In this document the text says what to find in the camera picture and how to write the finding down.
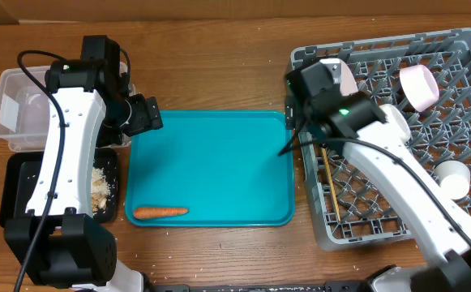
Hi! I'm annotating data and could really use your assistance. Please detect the pink dinner plate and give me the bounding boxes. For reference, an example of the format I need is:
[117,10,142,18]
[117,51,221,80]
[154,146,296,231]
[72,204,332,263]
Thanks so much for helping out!
[319,58,358,97]

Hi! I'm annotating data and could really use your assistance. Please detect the wooden chopstick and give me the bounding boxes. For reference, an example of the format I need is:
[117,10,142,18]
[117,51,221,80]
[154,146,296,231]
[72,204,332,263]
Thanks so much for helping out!
[321,148,341,222]

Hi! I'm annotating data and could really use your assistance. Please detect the pile of rice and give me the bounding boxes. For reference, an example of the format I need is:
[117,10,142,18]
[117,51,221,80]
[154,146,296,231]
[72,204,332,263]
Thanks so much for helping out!
[91,168,110,200]

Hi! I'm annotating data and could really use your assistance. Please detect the white shallow bowl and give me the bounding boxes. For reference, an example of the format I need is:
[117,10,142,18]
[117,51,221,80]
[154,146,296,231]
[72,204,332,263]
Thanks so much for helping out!
[379,104,411,144]

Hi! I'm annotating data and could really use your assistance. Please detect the pile of peanut shells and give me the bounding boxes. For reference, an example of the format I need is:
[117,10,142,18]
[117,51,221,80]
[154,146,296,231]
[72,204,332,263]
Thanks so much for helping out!
[91,193,108,213]

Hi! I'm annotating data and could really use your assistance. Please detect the orange carrot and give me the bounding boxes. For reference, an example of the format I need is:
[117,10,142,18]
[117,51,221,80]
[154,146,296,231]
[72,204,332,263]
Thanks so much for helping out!
[134,207,189,220]

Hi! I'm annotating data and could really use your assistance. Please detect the pink rimmed bowl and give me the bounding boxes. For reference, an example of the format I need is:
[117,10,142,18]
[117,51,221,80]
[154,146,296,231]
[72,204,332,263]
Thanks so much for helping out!
[400,65,439,112]

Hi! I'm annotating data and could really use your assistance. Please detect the small white cup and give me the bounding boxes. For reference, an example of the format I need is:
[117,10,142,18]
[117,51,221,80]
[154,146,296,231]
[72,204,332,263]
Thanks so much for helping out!
[435,160,470,200]

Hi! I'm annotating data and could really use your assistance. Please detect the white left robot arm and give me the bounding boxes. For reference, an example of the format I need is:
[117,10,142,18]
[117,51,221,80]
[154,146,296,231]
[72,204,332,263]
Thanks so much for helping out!
[4,35,163,291]

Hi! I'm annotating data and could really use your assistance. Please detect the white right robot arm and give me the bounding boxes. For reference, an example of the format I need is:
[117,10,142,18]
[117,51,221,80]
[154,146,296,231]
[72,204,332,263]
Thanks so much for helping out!
[285,58,471,291]

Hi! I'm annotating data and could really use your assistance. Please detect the grey dishwasher rack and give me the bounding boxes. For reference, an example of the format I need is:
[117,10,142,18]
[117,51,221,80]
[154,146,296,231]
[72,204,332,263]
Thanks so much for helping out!
[289,28,471,251]

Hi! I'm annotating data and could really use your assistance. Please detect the teal serving tray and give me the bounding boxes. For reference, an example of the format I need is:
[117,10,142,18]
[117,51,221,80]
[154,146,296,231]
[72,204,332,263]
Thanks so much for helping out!
[125,110,295,227]

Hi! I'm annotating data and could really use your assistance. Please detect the clear plastic bin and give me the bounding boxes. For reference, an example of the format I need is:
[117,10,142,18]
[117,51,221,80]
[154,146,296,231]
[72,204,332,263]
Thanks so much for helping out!
[0,68,129,152]

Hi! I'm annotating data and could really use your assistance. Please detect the black tray bin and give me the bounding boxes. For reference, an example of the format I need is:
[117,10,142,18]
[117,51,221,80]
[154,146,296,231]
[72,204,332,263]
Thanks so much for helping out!
[0,148,120,227]

